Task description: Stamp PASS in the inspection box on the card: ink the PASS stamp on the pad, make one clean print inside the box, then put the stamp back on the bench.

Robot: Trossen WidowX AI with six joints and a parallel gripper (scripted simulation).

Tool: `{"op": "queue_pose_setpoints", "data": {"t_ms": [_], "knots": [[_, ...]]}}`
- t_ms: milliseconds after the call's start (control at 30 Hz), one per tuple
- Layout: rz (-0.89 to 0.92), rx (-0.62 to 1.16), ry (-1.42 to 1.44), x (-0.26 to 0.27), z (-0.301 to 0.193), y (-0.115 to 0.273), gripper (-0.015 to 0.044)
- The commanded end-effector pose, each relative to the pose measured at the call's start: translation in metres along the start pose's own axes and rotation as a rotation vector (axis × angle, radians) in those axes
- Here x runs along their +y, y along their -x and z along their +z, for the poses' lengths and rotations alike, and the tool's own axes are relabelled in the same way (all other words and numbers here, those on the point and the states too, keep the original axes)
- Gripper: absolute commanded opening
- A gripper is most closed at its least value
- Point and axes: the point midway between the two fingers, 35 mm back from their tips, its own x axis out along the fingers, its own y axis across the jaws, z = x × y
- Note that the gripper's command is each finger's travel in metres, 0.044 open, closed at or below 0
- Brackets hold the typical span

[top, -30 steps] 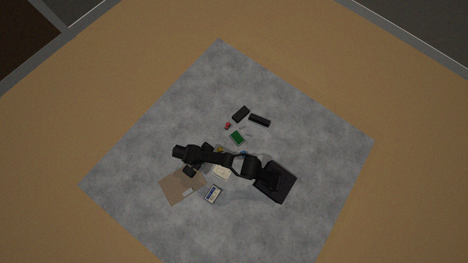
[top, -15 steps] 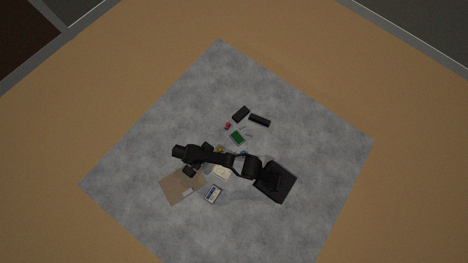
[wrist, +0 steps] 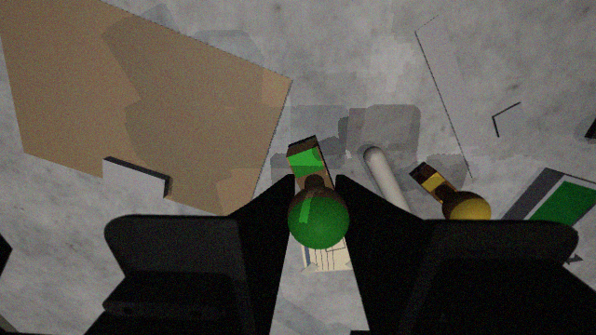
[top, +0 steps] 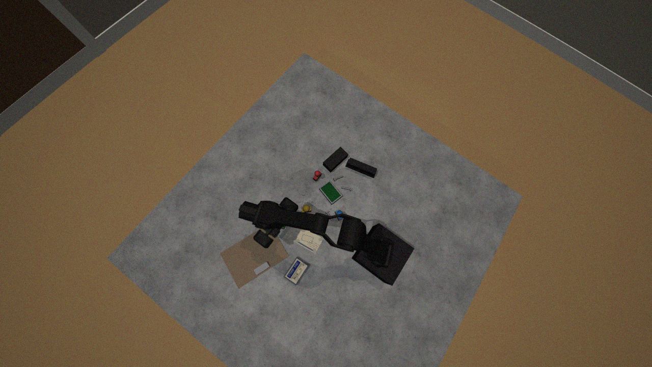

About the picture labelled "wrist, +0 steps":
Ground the beige paper card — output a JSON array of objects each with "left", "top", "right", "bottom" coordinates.
[{"left": 300, "top": 237, "right": 354, "bottom": 276}]

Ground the green-handled stamp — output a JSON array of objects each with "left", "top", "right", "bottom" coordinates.
[{"left": 286, "top": 135, "right": 350, "bottom": 249}]

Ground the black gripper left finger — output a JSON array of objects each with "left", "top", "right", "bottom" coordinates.
[{"left": 104, "top": 174, "right": 295, "bottom": 335}]

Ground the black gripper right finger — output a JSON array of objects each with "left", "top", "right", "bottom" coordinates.
[{"left": 335, "top": 174, "right": 579, "bottom": 335}]

